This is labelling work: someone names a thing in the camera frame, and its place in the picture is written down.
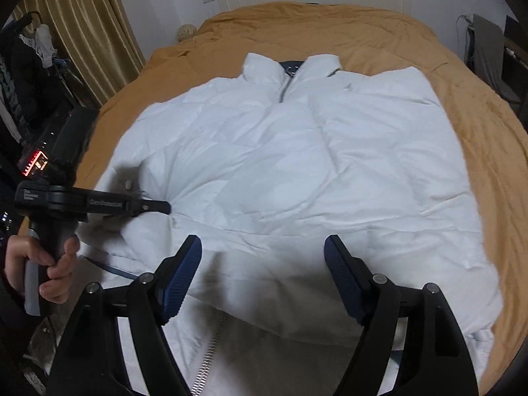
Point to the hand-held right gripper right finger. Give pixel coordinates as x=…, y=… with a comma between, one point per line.
x=343, y=278

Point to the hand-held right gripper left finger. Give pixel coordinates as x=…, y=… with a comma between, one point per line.
x=181, y=280

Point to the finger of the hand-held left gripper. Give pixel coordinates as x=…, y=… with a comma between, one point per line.
x=150, y=206

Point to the white quilted duvet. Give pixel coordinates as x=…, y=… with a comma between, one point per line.
x=297, y=181

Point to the rack of hanging clothes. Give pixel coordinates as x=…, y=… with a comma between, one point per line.
x=29, y=74

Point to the person's left hand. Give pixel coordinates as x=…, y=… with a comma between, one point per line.
x=53, y=274

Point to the gold curtain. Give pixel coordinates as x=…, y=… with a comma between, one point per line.
x=90, y=20

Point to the woven ball ornament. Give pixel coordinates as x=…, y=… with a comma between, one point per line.
x=187, y=31

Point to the bed with mustard cover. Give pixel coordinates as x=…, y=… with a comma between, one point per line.
x=466, y=90

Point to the grey chair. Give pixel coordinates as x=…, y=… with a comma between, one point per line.
x=493, y=55

